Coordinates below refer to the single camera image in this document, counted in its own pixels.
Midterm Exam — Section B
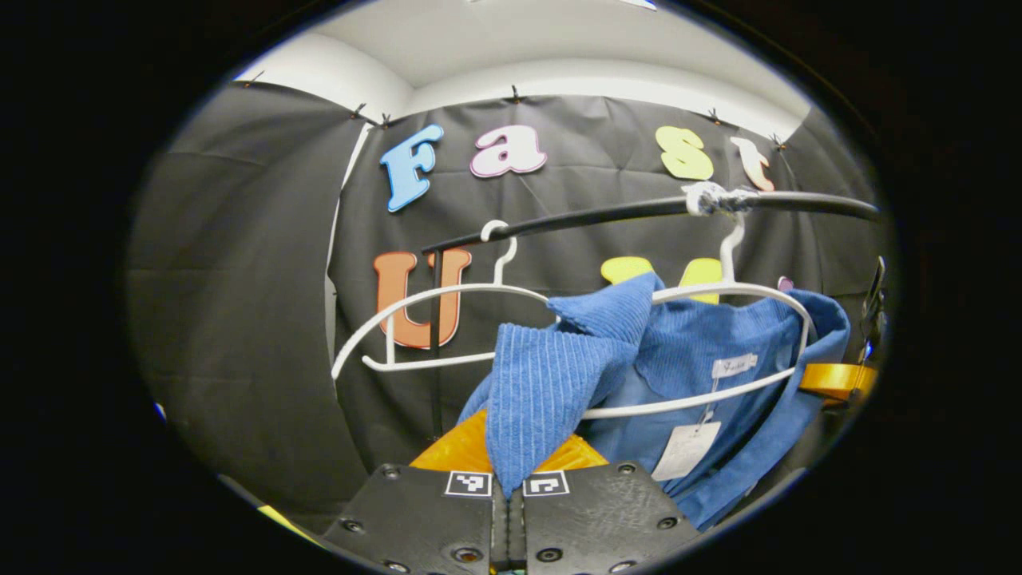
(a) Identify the black backdrop cloth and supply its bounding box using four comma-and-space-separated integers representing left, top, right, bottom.
124, 80, 891, 536

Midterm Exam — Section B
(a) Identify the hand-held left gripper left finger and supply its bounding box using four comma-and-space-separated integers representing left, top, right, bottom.
319, 409, 509, 575

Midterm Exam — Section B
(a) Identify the white tape wrap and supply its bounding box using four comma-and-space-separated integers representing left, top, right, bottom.
683, 181, 758, 217

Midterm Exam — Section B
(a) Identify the white plastic hanger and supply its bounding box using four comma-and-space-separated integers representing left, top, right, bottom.
331, 220, 560, 380
581, 209, 815, 421

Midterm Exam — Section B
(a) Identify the blue corduroy shirt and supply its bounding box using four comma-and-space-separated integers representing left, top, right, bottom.
457, 272, 851, 532

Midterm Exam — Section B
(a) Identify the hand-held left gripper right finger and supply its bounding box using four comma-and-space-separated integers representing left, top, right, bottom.
509, 435, 703, 575

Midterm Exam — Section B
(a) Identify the black clothes rack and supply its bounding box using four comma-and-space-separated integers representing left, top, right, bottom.
422, 190, 881, 438

